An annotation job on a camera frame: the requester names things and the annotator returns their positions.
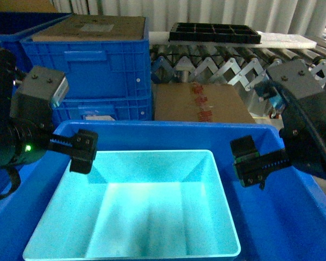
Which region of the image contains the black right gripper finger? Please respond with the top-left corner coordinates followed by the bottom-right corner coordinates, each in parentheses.
top-left (230, 135), bottom-right (291, 188)
top-left (259, 180), bottom-right (266, 190)

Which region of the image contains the white foam board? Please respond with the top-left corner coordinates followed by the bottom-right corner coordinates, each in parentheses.
top-left (149, 31), bottom-right (317, 49)

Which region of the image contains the large blue plastic bin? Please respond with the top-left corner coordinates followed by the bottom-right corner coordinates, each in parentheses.
top-left (0, 121), bottom-right (326, 260)

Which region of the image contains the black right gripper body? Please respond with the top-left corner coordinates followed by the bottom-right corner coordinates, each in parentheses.
top-left (279, 95), bottom-right (326, 179)

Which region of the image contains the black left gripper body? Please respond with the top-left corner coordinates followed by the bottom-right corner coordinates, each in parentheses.
top-left (5, 119), bottom-right (54, 163)

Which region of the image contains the blue ribbed crate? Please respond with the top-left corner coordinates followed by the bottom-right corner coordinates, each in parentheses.
top-left (52, 95), bottom-right (152, 125)
top-left (21, 17), bottom-right (151, 98)

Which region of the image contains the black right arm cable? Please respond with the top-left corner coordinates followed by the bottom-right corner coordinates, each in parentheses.
top-left (271, 81), bottom-right (326, 177)

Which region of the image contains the expandable roller conveyor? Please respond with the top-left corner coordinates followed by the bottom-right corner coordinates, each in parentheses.
top-left (149, 36), bottom-right (326, 119)

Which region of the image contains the blue ribbed crate upper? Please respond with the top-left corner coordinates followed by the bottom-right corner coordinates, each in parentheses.
top-left (21, 17), bottom-right (151, 98)

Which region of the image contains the black compartment tray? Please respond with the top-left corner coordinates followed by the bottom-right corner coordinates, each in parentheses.
top-left (169, 22), bottom-right (261, 44)

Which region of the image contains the teal plastic bin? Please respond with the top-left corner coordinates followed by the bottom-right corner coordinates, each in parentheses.
top-left (23, 150), bottom-right (241, 260)

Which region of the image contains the cardboard sheet in crate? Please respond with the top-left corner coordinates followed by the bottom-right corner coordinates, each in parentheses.
top-left (32, 14), bottom-right (146, 42)

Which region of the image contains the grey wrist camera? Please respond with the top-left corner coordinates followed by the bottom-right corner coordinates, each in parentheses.
top-left (10, 66), bottom-right (70, 132)
top-left (254, 60), bottom-right (324, 111)

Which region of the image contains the brown cardboard box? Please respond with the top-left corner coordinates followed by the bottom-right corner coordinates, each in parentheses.
top-left (154, 83), bottom-right (255, 124)

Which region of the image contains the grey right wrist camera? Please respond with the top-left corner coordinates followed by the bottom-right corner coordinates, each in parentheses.
top-left (254, 60), bottom-right (324, 111)

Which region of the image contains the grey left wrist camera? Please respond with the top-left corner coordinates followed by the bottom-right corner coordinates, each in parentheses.
top-left (10, 66), bottom-right (70, 132)

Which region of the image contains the blue crate far left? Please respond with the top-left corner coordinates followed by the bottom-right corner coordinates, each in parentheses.
top-left (0, 12), bottom-right (70, 72)

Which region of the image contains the blue ribbed crate lower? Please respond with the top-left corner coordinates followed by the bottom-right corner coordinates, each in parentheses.
top-left (52, 95), bottom-right (152, 125)

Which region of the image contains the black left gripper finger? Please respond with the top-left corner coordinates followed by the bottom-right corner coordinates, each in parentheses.
top-left (48, 129), bottom-right (98, 174)

